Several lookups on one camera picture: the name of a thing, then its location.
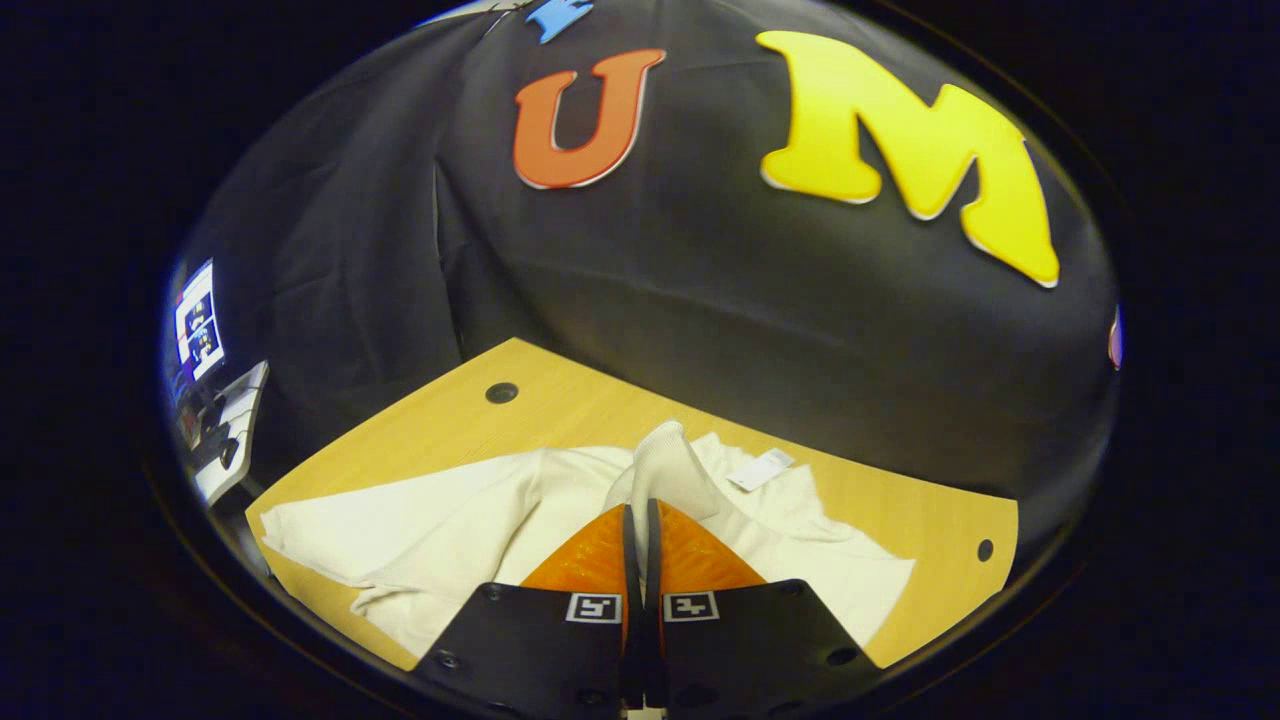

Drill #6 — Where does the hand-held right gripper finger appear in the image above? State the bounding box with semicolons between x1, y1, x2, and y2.
643;497;886;720
412;503;641;720

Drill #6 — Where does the white sweatshirt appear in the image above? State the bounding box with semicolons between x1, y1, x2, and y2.
258;420;916;659

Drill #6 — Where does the black backdrop cloth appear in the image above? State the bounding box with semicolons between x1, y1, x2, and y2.
165;0;1123;541

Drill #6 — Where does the white side desk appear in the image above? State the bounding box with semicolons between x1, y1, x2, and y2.
190;360;271;508

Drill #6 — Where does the computer monitor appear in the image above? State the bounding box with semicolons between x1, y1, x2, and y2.
173;258;227;383

